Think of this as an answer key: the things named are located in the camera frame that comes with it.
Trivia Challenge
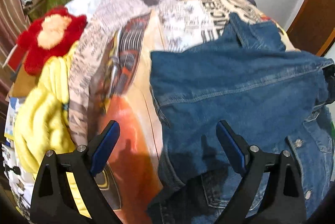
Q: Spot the wooden board stack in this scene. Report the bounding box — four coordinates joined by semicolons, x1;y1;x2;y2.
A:
9;65;40;98

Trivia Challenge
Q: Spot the striped red curtain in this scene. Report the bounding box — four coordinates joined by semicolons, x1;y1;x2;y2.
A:
1;0;30;103

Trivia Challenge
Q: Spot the red and white box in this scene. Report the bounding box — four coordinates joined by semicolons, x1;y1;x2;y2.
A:
2;44;26;71

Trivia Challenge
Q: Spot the white cloth on bed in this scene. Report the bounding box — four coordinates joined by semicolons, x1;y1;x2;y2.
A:
65;0;102;20

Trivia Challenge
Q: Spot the yellow knit blanket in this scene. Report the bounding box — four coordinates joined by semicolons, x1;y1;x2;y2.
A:
12;40;91;218

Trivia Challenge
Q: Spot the red plush toy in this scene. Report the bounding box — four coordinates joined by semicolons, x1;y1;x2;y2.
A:
17;6;87;76

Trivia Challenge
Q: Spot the newspaper print bed cover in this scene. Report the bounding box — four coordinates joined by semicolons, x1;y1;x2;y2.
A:
63;0;299;224

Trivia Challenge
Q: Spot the brown wooden door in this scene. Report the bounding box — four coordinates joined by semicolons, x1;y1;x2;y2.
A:
287;0;334;56

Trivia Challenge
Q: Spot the blue denim jacket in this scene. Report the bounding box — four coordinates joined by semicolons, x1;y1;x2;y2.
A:
148;13;334;223

